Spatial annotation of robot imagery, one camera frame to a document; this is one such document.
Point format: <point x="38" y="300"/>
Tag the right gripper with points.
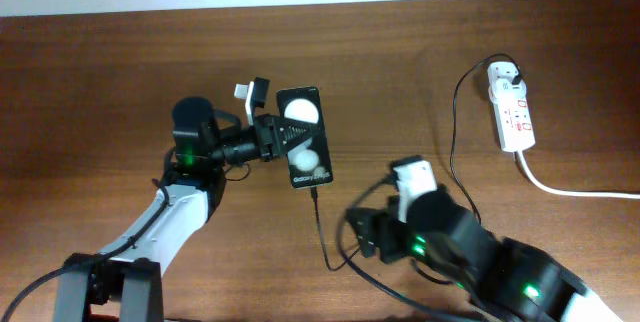
<point x="381" y="219"/>

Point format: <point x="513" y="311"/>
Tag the white power strip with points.
<point x="513" y="118"/>

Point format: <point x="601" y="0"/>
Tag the white USB charger plug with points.
<point x="503" y="89"/>

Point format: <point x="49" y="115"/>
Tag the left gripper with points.
<point x="270" y="123"/>

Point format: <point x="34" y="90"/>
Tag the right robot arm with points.
<point x="507" y="280"/>

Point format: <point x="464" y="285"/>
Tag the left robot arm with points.
<point x="129" y="271"/>

